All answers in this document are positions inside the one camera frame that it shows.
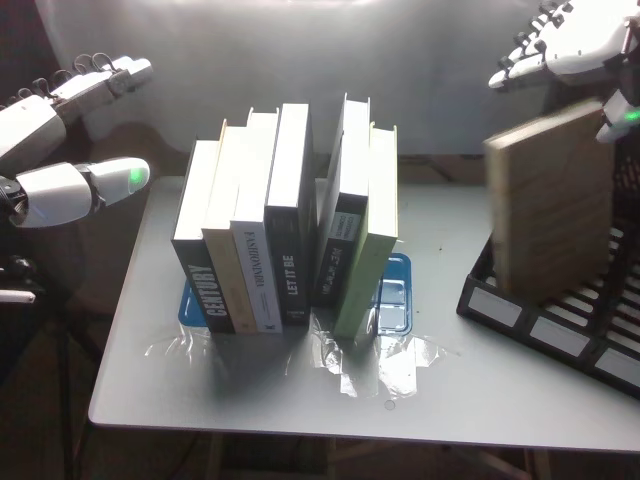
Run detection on black Century book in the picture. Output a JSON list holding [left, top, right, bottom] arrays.
[[169, 138, 236, 335]]

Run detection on beige spine book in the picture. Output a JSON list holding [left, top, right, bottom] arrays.
[[200, 118, 261, 335]]

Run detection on tan kraft cover book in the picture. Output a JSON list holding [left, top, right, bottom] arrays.
[[482, 97, 619, 306]]

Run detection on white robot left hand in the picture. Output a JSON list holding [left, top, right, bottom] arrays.
[[0, 52, 154, 229]]

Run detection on black book with white label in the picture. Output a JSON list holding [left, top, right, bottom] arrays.
[[310, 92, 372, 309]]

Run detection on black cloth backdrop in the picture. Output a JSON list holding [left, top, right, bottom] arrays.
[[0, 0, 66, 111]]

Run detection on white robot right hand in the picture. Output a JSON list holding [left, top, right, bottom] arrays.
[[488, 0, 640, 146]]

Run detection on white cloth backdrop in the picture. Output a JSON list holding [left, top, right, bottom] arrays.
[[32, 0, 640, 161]]

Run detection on white Fashionpedia book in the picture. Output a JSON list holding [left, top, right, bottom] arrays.
[[229, 107, 284, 335]]

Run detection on black Let It Be book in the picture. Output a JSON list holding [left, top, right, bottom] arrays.
[[263, 102, 319, 329]]

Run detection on blue plastic bookend tray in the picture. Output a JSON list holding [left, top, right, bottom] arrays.
[[177, 252, 415, 337]]

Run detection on pale green book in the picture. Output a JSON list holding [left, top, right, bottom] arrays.
[[332, 119, 400, 341]]

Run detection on black mesh file rack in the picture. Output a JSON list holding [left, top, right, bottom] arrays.
[[455, 69, 640, 401]]

